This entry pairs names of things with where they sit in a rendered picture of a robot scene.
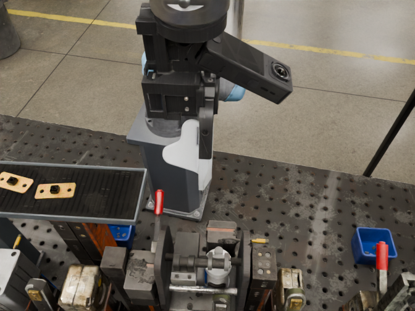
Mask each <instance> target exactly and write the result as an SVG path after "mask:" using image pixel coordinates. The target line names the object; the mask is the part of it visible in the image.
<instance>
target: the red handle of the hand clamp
mask: <svg viewBox="0 0 415 311"><path fill-rule="evenodd" d="M376 269H377V303H378V302H379V301H380V300H381V298H382V297H383V296H384V294H385V293H386V292H387V270H388V244H385V242H383V241H379V243H377V244H376Z"/></svg>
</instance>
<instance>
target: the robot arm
mask: <svg viewBox="0 0 415 311"><path fill-rule="evenodd" d="M244 7H245V0H149V2H142V4H141V8H140V14H139V15H138V16H137V17H136V20H135V25H136V31H137V35H142V37H143V44H144V48H145V51H144V53H143V55H142V58H141V63H142V74H143V79H142V81H141V86H142V90H143V96H144V99H145V106H146V110H145V121H146V126H147V127H148V129H149V130H150V131H151V132H152V133H154V134H155V135H158V136H160V137H163V138H176V137H180V136H181V138H180V140H179V141H177V142H175V143H173V144H170V145H168V146H166V147H165V148H164V150H163V153H162V156H163V159H164V160H165V161H166V162H167V163H168V164H171V165H174V166H178V167H181V168H185V169H187V170H191V171H194V172H196V173H197V174H198V186H199V190H204V189H205V187H206V186H207V184H208V183H209V181H210V180H211V178H212V148H213V136H214V115H215V114H217V113H218V105H219V101H223V102H227V101H235V102H237V101H240V100H241V99H242V98H243V96H244V94H245V91H246V89H247V90H248V91H251V92H252V93H254V94H257V95H258V96H261V97H263V98H265V99H267V100H269V101H271V102H273V103H275V104H277V105H279V104H280V103H281V102H282V101H283V100H284V99H286V98H287V97H288V96H289V95H290V94H291V93H292V92H293V83H292V77H291V68H290V67H289V66H287V65H285V64H284V63H282V62H280V61H278V60H277V59H275V58H273V57H271V56H269V55H267V54H265V53H263V52H262V51H260V50H258V49H256V48H254V47H252V46H250V45H249V44H247V43H245V42H243V41H242V40H241V36H242V28H243V14H244ZM198 114H199V121H198ZM197 127H199V144H197Z"/></svg>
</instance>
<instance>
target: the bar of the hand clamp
mask: <svg viewBox="0 0 415 311"><path fill-rule="evenodd" d="M407 306H410V307H412V308H415V275H413V274H412V273H411V272H409V271H408V269H407V268H403V269H402V274H400V275H399V277H398V278H397V279H396V280H395V282H394V283H393V284H392V285H391V286H390V288H389V289H388V291H387V292H386V293H385V294H384V296H383V297H382V298H381V300H380V301H379V302H378V303H377V305H376V306H375V307H374V309H373V311H404V310H405V309H406V308H407Z"/></svg>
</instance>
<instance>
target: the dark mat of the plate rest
mask: <svg viewBox="0 0 415 311"><path fill-rule="evenodd" d="M2 172H7V173H11V174H14V175H18V176H22V177H25V178H29V179H32V180H33V184H32V185H31V186H30V187H29V189H28V190H27V192H26V193H24V194H22V193H18V192H15V191H11V190H9V189H4V188H0V212H12V213H23V214H43V215H63V216H74V217H94V218H114V219H126V220H134V218H135V212H136V207H137V204H138V199H139V195H140V190H141V185H142V182H143V177H144V174H145V172H138V171H127V170H104V169H92V168H70V167H47V166H36V165H14V164H0V174H1V173H2ZM56 183H75V184H76V187H75V192H74V196H73V197H70V198H57V199H35V194H36V190H37V188H38V186H39V185H43V184H56Z"/></svg>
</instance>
